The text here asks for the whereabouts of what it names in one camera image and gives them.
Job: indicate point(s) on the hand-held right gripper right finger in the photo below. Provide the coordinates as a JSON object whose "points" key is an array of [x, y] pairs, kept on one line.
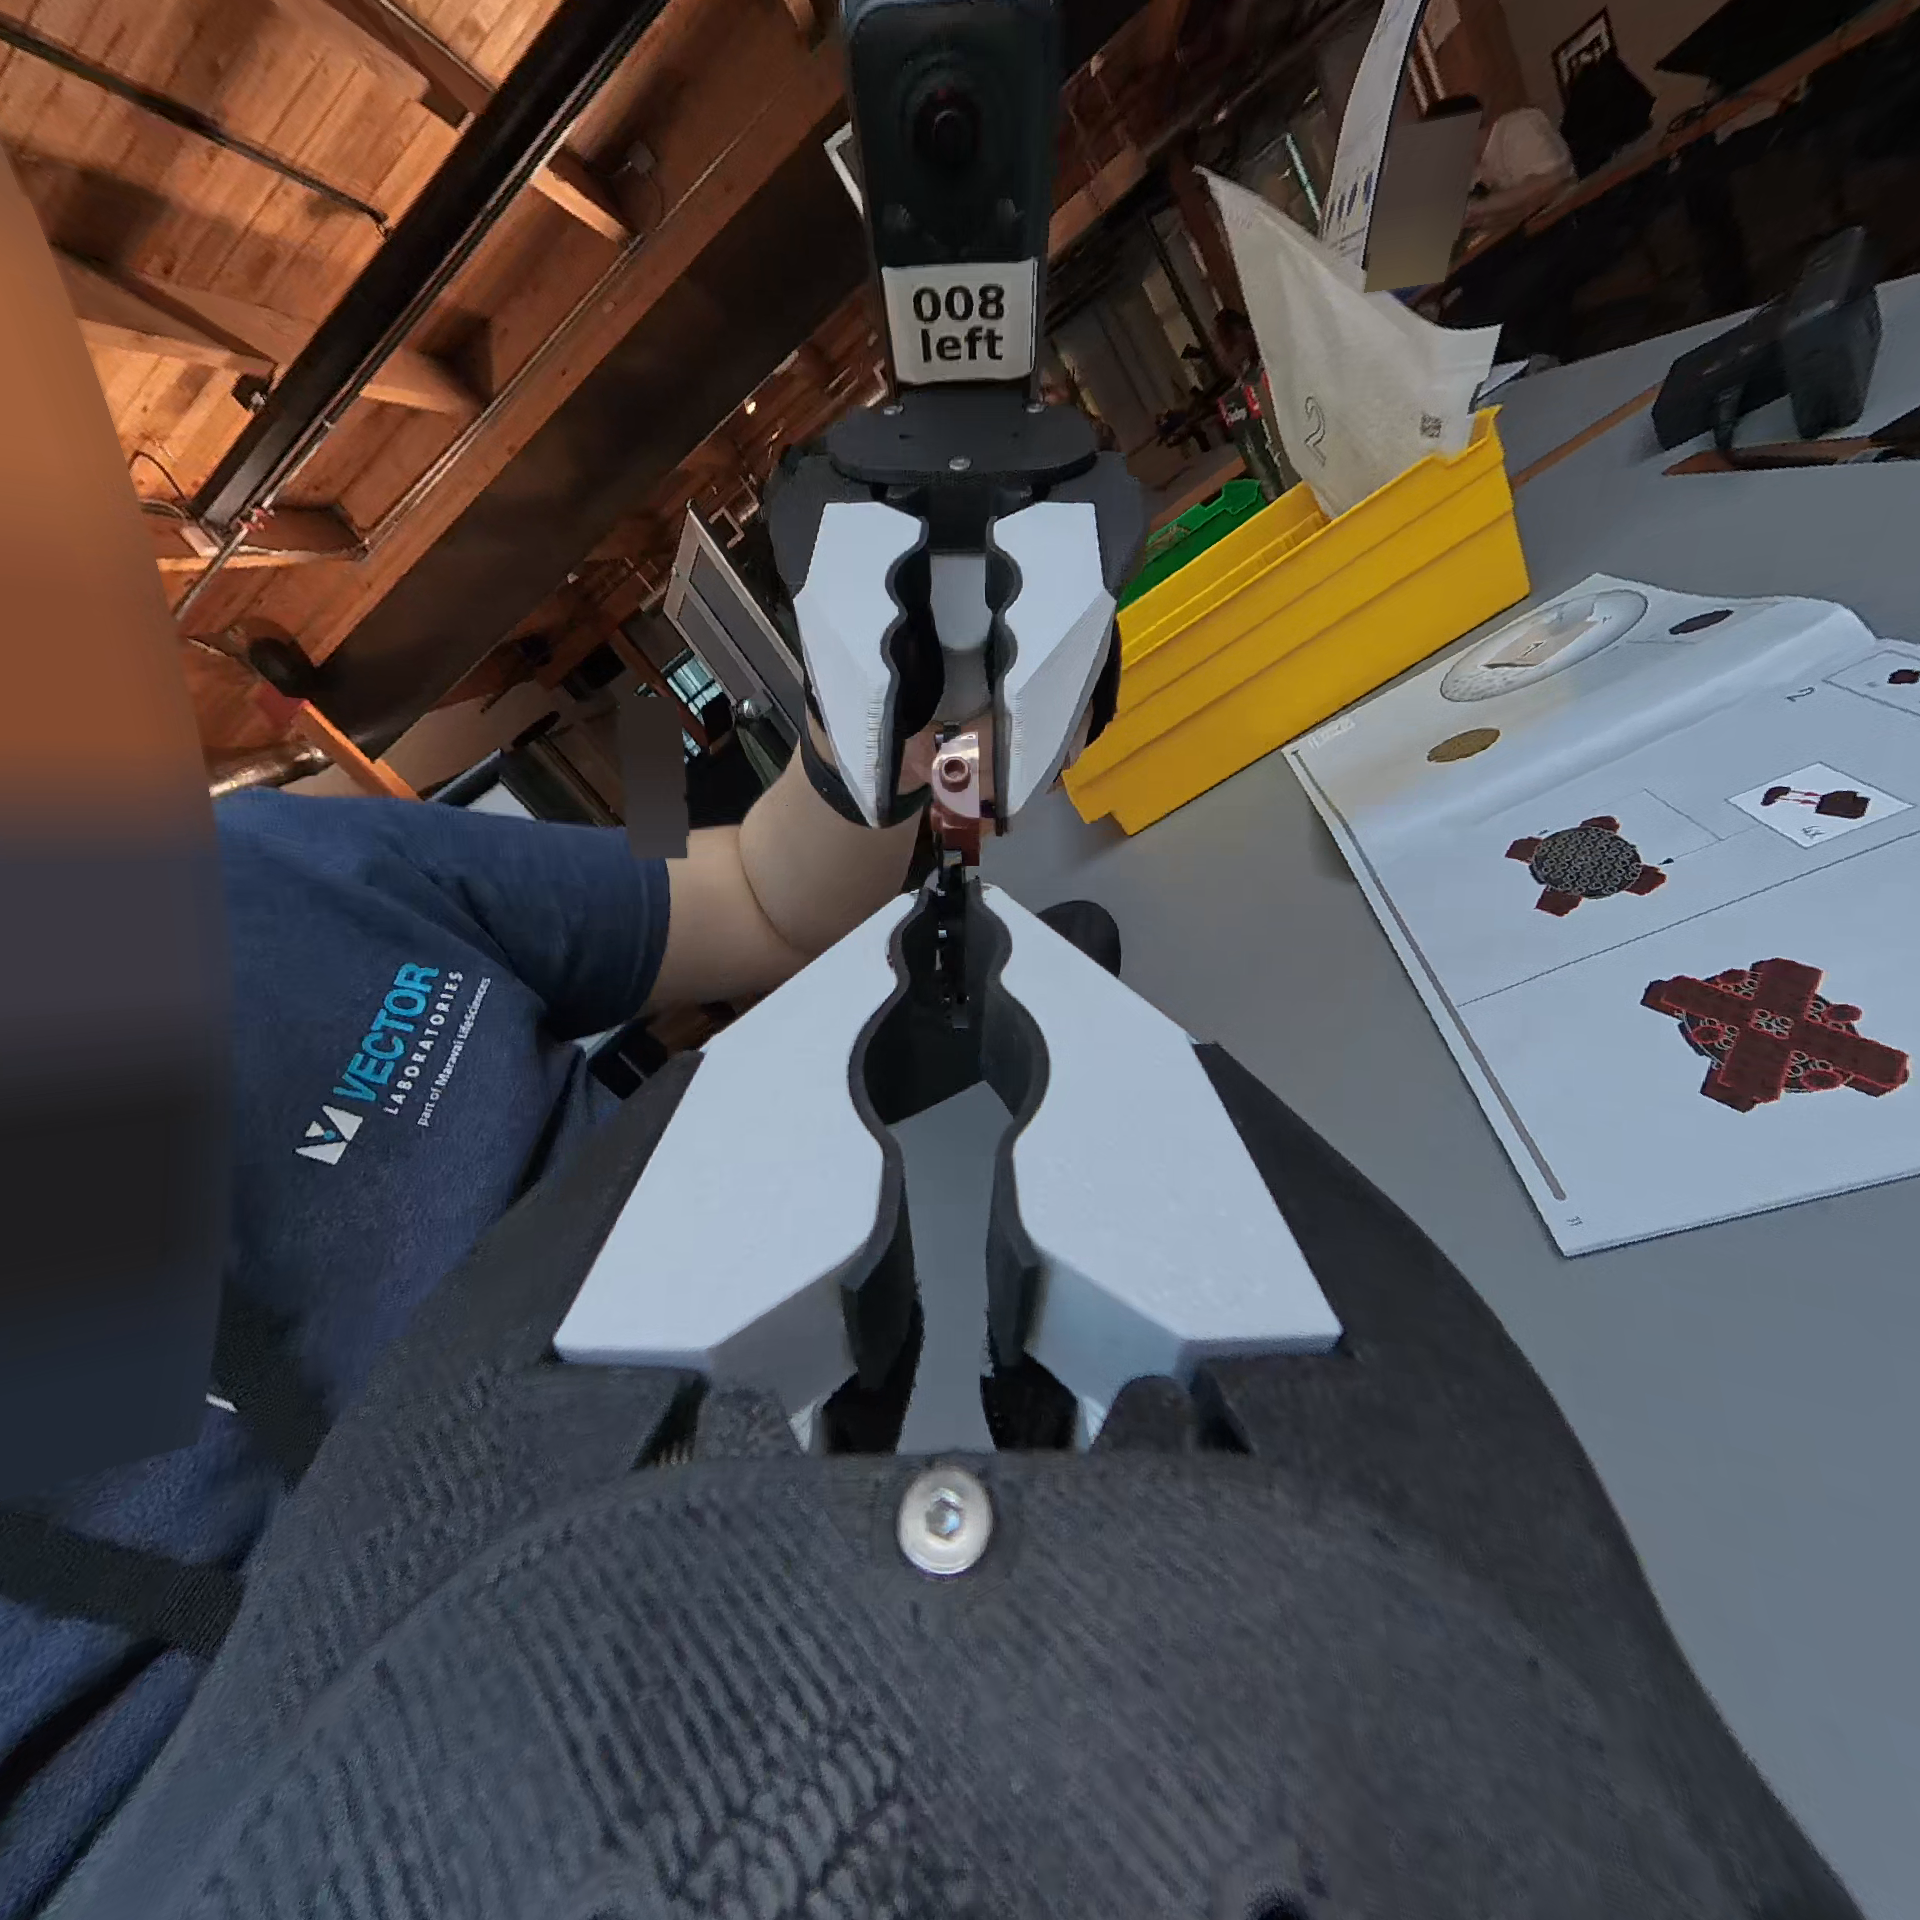
{"points": [[1173, 1173]]}

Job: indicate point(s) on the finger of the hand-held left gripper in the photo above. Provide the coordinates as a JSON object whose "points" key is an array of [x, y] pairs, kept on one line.
{"points": [[853, 644], [1056, 631]]}

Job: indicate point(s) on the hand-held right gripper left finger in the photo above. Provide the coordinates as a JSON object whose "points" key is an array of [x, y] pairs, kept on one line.
{"points": [[721, 1183]]}

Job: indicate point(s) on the black and brown brick assembly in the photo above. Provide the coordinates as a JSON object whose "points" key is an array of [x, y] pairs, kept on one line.
{"points": [[951, 819]]}

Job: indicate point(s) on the person's left forearm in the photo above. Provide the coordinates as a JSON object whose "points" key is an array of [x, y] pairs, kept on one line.
{"points": [[751, 896]]}

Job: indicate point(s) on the green plastic bin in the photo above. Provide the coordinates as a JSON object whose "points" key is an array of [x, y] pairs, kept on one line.
{"points": [[1200, 525]]}

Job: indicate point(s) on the yellow plastic bin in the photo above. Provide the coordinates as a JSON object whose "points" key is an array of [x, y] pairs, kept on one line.
{"points": [[1321, 644]]}

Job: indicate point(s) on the white instruction booklet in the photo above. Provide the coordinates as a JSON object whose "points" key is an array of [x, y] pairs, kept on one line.
{"points": [[1504, 1051]]}

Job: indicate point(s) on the white numbered paper bag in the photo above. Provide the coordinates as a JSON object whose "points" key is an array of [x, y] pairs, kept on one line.
{"points": [[1349, 360]]}

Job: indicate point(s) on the printed paper sheet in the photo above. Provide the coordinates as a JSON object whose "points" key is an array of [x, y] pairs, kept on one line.
{"points": [[1375, 149]]}

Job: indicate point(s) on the person's blue shirt torso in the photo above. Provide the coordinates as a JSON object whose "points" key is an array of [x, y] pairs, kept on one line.
{"points": [[376, 928]]}

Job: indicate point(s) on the black device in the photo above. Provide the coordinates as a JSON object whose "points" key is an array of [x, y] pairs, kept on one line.
{"points": [[1785, 360]]}

